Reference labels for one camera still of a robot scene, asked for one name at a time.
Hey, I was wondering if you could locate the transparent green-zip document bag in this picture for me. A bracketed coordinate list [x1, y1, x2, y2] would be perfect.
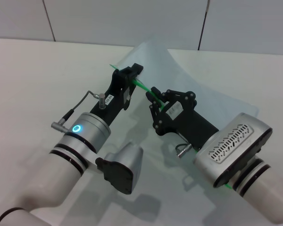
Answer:
[109, 36, 261, 189]

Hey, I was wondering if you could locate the metal right gripper cable plug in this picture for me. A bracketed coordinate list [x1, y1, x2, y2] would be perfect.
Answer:
[175, 143, 193, 157]

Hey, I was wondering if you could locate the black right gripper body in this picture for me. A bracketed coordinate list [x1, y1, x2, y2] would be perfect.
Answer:
[155, 100, 219, 150]

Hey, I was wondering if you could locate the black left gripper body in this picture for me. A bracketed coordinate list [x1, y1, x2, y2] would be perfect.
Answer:
[89, 83, 132, 127]

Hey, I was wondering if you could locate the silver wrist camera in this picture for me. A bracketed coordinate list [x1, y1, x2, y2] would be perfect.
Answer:
[193, 113, 273, 189]
[95, 145, 144, 195]

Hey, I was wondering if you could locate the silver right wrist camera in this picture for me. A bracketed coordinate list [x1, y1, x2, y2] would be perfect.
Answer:
[193, 113, 273, 189]

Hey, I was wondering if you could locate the grey left gripper cable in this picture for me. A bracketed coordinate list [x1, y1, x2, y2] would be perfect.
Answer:
[51, 90, 107, 134]

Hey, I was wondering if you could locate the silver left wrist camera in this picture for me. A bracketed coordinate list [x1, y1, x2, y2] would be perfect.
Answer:
[95, 145, 144, 195]

